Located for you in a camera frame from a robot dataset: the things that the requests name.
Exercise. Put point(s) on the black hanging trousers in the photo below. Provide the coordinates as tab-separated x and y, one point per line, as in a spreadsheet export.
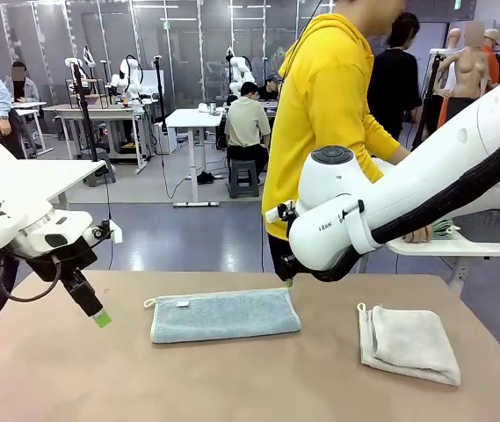
429	118

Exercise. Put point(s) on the long white work desk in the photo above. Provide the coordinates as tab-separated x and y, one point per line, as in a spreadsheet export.
100	110

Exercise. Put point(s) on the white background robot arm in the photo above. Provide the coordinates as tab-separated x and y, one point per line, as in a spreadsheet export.
76	77
128	72
243	66

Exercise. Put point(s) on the standing person in black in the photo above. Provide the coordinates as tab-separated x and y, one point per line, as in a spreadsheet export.
394	88

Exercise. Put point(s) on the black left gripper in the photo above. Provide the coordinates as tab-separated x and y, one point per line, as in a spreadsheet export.
65	259

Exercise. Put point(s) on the light grey towel white loop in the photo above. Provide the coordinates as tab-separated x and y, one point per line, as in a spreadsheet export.
407	343

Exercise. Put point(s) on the person in yellow hoodie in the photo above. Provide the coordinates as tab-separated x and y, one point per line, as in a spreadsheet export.
320	110

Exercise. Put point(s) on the seated person beige shirt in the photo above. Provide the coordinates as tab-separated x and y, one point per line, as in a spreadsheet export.
245	123

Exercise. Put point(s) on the person's right hand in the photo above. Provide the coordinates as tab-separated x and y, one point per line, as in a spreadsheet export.
417	237

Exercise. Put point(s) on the blue-grey towel with loop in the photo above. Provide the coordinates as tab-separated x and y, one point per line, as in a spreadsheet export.
223	316

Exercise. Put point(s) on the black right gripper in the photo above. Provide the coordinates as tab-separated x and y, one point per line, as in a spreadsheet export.
285	266

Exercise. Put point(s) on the seated person black cap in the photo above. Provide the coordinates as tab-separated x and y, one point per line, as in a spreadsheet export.
269	90

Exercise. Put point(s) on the grey plastic stool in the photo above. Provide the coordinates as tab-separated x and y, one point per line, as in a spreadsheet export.
243	176

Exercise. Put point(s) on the bare mannequin with dark skirt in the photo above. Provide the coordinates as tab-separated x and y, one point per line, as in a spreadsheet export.
467	74

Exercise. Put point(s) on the white computer case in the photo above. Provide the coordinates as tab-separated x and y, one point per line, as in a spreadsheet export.
168	138

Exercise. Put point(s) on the small white object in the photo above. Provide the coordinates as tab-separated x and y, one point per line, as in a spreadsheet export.
207	107

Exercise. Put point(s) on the large white table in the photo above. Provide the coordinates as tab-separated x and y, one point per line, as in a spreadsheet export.
473	248
56	173

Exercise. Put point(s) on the black sneakers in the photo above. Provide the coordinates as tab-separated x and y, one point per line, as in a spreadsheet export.
205	178

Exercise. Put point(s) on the black tripod stand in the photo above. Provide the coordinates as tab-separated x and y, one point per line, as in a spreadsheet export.
161	96
83	105

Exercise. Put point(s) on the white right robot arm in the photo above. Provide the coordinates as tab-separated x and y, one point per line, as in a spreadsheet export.
429	176

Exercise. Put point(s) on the green towel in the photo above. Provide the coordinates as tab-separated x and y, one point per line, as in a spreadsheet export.
445	228

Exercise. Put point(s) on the person's right forearm yellow sleeve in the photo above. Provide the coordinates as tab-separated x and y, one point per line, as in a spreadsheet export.
386	140

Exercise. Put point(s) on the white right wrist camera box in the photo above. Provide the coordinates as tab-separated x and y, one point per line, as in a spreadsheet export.
273	215

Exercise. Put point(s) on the seated person grey jacket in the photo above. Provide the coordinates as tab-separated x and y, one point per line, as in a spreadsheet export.
27	90

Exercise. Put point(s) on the white height-adjustable desk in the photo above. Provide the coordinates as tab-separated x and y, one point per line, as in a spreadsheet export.
192	118

